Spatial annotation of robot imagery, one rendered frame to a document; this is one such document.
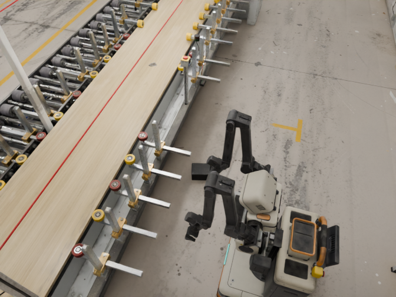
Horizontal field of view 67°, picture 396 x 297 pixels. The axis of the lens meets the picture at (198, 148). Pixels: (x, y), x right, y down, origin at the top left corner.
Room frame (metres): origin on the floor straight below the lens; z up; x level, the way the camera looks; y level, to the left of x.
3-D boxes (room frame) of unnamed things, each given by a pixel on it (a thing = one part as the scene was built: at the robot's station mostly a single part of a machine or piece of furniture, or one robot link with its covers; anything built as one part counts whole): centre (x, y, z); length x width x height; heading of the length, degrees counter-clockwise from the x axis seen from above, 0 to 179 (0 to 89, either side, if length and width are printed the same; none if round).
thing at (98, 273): (0.63, 0.60, 0.81); 0.14 x 0.06 x 0.05; 164
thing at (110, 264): (0.64, 0.55, 0.81); 0.43 x 0.03 x 0.04; 74
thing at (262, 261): (0.81, -0.40, 0.68); 0.28 x 0.27 x 0.25; 164
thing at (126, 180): (1.09, 0.47, 0.89); 0.04 x 0.04 x 0.48; 74
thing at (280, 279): (0.80, -0.66, 0.59); 0.55 x 0.34 x 0.83; 164
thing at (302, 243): (0.79, -0.68, 0.87); 0.23 x 0.15 x 0.11; 164
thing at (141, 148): (1.33, 0.40, 0.91); 0.04 x 0.04 x 0.48; 74
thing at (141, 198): (1.12, 0.41, 0.80); 0.43 x 0.03 x 0.04; 74
